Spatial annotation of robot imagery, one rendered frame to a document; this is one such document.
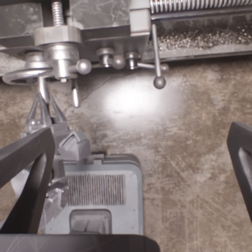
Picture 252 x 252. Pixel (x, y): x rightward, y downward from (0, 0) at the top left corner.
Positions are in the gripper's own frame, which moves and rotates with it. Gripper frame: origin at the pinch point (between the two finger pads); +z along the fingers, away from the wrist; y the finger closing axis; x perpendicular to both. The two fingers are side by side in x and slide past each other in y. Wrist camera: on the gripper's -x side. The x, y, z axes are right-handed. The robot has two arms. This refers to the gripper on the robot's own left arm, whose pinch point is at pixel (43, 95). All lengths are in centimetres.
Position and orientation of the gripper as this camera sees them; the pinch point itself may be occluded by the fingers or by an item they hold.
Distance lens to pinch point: 56.4
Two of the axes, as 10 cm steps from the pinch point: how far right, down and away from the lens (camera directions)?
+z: -0.9, -9.9, -0.9
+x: -8.7, 0.3, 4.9
